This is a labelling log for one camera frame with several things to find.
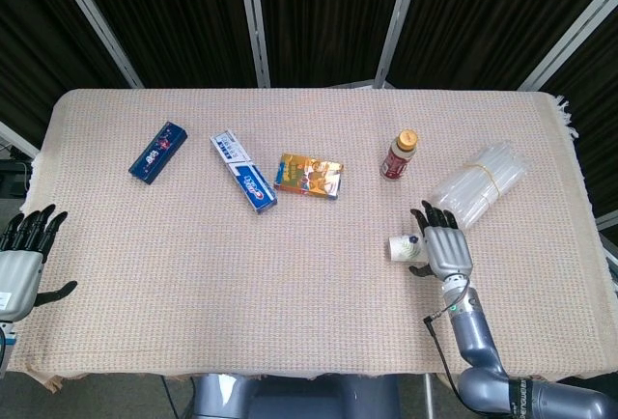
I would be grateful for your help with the red label bottle, yellow cap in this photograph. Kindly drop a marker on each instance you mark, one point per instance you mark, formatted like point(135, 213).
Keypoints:
point(398, 159)

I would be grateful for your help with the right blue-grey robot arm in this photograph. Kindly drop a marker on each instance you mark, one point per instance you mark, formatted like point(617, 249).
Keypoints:
point(475, 337)

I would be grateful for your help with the left silver and black robot hand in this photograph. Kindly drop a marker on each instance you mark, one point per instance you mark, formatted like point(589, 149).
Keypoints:
point(19, 279)

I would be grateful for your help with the grey partition frame post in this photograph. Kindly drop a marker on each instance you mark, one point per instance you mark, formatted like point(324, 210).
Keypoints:
point(401, 18)
point(608, 220)
point(96, 20)
point(570, 30)
point(256, 20)
point(17, 136)

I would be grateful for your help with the dark blue toothpaste box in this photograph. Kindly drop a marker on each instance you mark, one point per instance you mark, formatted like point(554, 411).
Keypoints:
point(157, 153)

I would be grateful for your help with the white floral paper cup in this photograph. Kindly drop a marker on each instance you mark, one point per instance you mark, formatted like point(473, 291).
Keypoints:
point(403, 247)

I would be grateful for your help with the orange and yellow snack box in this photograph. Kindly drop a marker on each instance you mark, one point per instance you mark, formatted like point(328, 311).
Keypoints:
point(309, 177)

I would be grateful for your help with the right silver and black robot hand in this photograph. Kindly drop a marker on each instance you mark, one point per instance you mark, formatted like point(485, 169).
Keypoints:
point(449, 250)

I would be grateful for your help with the blue-grey robot torso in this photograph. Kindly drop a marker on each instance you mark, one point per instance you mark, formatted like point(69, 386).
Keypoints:
point(289, 399)

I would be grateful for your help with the beige woven tablecloth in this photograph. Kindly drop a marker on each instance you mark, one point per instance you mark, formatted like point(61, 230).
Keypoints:
point(309, 274)

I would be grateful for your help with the white and blue toothpaste box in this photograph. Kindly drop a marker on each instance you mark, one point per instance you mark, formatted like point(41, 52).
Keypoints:
point(244, 175)

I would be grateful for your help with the clear plastic bag of straws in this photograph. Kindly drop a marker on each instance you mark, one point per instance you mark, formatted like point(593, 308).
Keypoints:
point(487, 182)

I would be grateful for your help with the dark brown curtain panel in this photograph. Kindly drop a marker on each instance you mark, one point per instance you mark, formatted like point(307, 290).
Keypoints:
point(34, 52)
point(492, 13)
point(178, 18)
point(328, 18)
point(594, 115)

